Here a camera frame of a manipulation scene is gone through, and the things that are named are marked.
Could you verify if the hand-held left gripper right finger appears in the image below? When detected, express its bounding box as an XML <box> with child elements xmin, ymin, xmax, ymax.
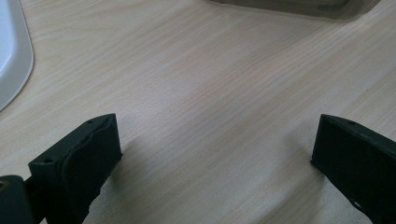
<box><xmin>311</xmin><ymin>114</ymin><xmax>396</xmax><ymax>224</ymax></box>

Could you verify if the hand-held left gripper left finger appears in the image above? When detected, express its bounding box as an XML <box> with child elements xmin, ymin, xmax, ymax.
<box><xmin>27</xmin><ymin>113</ymin><xmax>123</xmax><ymax>224</ymax></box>

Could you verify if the white lid with grey handle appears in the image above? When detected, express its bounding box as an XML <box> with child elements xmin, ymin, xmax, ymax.
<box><xmin>0</xmin><ymin>0</ymin><xmax>35</xmax><ymax>112</ymax></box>

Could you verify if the brown translucent storage box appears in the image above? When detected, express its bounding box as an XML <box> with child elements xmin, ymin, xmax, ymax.
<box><xmin>208</xmin><ymin>0</ymin><xmax>382</xmax><ymax>21</ymax></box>

